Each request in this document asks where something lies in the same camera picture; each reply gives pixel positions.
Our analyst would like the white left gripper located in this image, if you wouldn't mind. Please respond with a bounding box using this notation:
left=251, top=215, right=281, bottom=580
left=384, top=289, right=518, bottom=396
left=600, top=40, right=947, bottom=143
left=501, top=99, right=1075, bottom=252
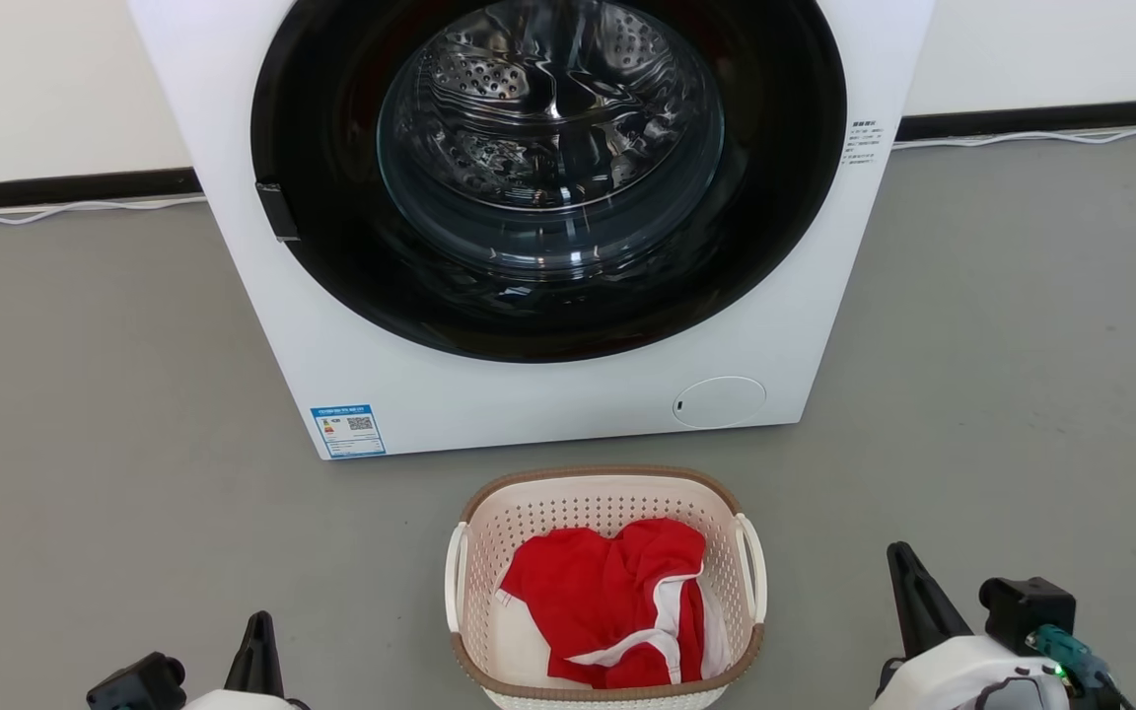
left=178, top=611, right=313, bottom=710

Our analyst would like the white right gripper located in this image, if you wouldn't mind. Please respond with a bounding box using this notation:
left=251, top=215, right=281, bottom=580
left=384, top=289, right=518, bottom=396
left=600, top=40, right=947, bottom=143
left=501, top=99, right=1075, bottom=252
left=869, top=541, right=1072, bottom=710

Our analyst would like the cream perforated laundry basket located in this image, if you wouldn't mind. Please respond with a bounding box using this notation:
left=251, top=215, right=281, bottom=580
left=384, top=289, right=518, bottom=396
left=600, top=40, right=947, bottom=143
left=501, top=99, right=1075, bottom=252
left=444, top=465, right=768, bottom=710

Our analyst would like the blue energy label sticker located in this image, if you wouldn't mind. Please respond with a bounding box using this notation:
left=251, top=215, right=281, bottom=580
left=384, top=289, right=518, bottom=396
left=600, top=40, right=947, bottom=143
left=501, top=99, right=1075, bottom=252
left=310, top=404, right=387, bottom=460

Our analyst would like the round white filter cover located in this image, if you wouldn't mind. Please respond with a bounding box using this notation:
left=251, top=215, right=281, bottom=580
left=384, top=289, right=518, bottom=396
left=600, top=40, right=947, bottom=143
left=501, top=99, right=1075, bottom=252
left=672, top=376, right=767, bottom=430

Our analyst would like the white front-load washing machine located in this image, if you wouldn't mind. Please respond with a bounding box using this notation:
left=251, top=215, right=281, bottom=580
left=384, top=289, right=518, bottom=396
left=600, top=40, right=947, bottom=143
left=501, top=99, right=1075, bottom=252
left=127, top=0, right=936, bottom=462

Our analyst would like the red garment with white trim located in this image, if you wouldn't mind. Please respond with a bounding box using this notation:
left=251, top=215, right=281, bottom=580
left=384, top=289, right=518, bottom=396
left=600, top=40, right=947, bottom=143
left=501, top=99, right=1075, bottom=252
left=496, top=518, right=732, bottom=689

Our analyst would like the black round glass washer door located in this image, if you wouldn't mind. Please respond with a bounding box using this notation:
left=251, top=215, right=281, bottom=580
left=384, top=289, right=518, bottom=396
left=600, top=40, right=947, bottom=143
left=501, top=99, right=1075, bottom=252
left=250, top=0, right=848, bottom=364

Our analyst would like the small printed text label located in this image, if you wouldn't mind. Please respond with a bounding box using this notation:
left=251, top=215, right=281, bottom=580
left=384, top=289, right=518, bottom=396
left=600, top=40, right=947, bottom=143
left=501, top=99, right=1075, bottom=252
left=842, top=120, right=887, bottom=166

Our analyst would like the steel perforated washer drum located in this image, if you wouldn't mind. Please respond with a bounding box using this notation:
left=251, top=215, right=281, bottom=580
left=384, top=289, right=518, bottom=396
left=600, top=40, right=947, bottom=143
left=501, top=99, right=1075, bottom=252
left=377, top=0, right=725, bottom=272

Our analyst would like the teal plug with black cable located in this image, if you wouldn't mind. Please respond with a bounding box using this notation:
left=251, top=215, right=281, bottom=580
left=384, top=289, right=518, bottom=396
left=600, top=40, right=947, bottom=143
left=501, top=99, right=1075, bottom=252
left=1027, top=624, right=1136, bottom=710

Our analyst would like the black door latch handle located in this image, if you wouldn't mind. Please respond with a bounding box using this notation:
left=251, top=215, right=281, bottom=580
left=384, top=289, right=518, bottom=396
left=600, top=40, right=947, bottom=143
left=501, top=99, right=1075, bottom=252
left=254, top=181, right=301, bottom=243

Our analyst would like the white floor cable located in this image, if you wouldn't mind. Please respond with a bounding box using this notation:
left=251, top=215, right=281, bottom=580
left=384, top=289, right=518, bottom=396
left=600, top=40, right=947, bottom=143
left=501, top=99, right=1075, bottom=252
left=0, top=194, right=207, bottom=225
left=891, top=123, right=1136, bottom=151

